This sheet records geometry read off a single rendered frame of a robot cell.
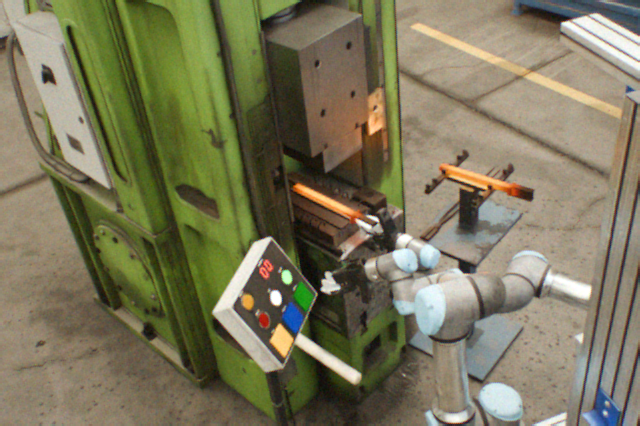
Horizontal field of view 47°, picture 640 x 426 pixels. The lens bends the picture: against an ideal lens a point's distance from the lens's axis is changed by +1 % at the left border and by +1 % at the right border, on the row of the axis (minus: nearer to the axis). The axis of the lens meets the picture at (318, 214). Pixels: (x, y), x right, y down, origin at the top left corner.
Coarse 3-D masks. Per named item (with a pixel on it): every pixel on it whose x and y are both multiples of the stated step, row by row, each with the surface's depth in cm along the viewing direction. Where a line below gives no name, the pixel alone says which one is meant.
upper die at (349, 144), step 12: (360, 132) 264; (336, 144) 257; (348, 144) 262; (360, 144) 267; (288, 156) 269; (300, 156) 264; (324, 156) 254; (336, 156) 259; (348, 156) 264; (324, 168) 257
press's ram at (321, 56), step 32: (288, 32) 236; (320, 32) 233; (352, 32) 240; (288, 64) 232; (320, 64) 235; (352, 64) 247; (288, 96) 241; (320, 96) 241; (352, 96) 254; (288, 128) 251; (320, 128) 247; (352, 128) 260
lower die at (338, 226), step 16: (288, 176) 308; (320, 192) 296; (336, 192) 295; (304, 208) 290; (320, 208) 289; (352, 208) 286; (304, 224) 286; (320, 224) 283; (336, 224) 280; (352, 224) 283; (336, 240) 279
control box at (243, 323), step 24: (264, 240) 246; (264, 264) 238; (288, 264) 248; (240, 288) 227; (264, 288) 235; (288, 288) 244; (312, 288) 254; (216, 312) 225; (240, 312) 224; (264, 312) 232; (240, 336) 228; (264, 336) 229; (264, 360) 232
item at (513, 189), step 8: (440, 168) 304; (448, 168) 302; (456, 168) 302; (456, 176) 301; (464, 176) 299; (472, 176) 296; (480, 176) 296; (496, 184) 291; (504, 184) 290; (512, 184) 289; (512, 192) 289; (520, 192) 286; (528, 192) 283; (528, 200) 285
